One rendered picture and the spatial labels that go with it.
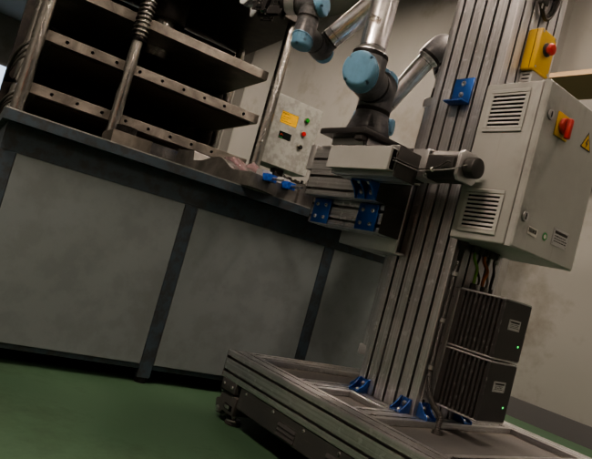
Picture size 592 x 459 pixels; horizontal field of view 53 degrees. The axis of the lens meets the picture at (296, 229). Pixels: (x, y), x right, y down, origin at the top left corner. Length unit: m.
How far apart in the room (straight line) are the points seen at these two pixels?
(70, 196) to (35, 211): 0.12
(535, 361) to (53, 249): 3.02
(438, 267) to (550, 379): 2.31
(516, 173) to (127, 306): 1.37
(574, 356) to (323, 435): 2.57
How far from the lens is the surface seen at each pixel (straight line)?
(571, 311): 4.05
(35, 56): 2.93
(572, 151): 1.89
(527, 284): 4.22
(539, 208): 1.77
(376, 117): 2.00
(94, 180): 2.14
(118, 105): 2.98
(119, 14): 3.14
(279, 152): 3.38
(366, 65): 1.91
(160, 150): 3.05
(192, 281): 2.27
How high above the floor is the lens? 0.56
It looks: 3 degrees up
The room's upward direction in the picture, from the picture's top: 15 degrees clockwise
